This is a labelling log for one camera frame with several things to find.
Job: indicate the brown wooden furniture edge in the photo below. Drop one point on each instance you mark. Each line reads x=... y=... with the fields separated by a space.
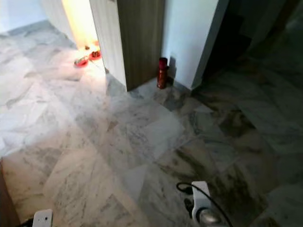
x=7 y=203

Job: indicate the dark red bottle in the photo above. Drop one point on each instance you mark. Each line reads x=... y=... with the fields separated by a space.
x=163 y=73

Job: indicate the light and dark wooden cabinet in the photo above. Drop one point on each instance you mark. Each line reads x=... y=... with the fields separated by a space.
x=135 y=42

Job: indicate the small red bowl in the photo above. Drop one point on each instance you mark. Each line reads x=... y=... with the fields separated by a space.
x=95 y=55

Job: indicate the red bowl with metal insert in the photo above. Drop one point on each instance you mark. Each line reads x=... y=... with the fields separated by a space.
x=81 y=61

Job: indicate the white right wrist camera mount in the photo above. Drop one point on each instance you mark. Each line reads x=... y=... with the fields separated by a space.
x=201 y=196

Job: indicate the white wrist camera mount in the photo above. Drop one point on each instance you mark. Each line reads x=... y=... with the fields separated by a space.
x=42 y=218
x=201 y=196

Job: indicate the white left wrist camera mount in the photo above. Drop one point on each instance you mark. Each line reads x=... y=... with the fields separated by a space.
x=42 y=218

